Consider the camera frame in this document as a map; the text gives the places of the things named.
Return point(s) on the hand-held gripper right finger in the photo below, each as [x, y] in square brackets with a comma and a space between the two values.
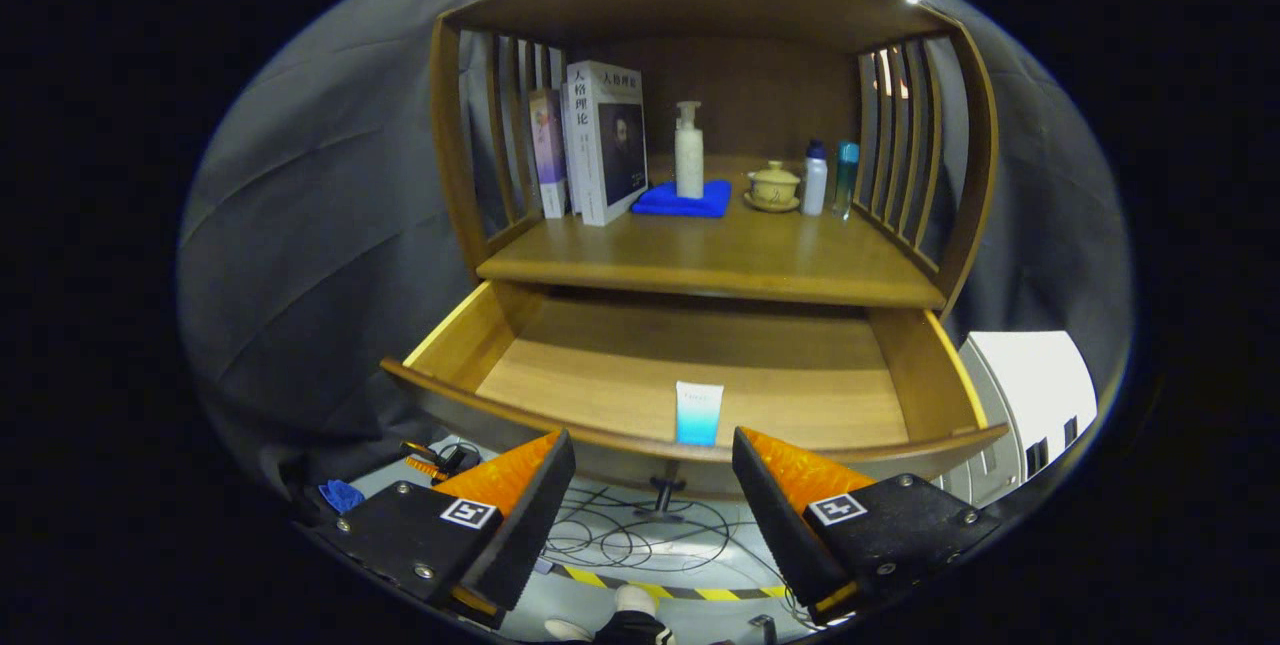
[780, 525]

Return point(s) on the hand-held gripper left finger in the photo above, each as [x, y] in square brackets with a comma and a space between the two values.
[525, 525]

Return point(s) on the blue white cosmetic tube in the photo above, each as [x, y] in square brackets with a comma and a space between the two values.
[698, 415]

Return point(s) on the brown wooden drawer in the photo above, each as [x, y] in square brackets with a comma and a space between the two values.
[700, 375]

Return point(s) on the brown wooden countertop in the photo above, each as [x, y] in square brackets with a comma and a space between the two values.
[720, 255]

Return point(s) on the white grey metal cabinet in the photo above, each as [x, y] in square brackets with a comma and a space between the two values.
[1030, 375]

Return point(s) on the orange black tool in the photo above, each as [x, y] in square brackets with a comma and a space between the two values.
[425, 465]

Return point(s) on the person's white shoe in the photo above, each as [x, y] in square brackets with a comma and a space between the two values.
[635, 600]

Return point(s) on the yellow black floor tape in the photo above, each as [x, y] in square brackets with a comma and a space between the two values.
[650, 589]

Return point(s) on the small blue rag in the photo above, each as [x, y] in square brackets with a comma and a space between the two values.
[342, 496]

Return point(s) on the yellow lidded tea cup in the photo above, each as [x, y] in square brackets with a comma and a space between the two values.
[773, 187]

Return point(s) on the blue folded cloth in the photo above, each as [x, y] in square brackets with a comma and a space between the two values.
[670, 205]

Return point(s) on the white bottle with blue cap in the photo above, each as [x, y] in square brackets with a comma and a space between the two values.
[815, 185]

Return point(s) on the clear teal bottle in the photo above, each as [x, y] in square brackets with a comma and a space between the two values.
[846, 175]

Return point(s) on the purple book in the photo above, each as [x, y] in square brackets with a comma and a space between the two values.
[547, 155]

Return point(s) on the white pump bottle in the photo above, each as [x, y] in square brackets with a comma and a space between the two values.
[689, 160]

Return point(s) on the white book with portrait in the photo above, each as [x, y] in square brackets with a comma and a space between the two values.
[610, 145]

